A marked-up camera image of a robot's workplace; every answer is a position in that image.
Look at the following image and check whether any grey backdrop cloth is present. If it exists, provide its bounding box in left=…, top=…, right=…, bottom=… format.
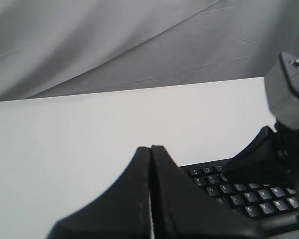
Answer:
left=0, top=0, right=299, bottom=101

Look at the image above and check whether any black acer keyboard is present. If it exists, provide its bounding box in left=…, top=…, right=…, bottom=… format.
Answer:
left=181, top=159, right=298, bottom=219

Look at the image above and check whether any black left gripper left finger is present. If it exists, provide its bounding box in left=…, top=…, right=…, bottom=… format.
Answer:
left=47, top=147, right=151, bottom=239

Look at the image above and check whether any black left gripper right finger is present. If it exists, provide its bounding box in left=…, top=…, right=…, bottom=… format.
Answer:
left=149, top=146, right=262, bottom=239

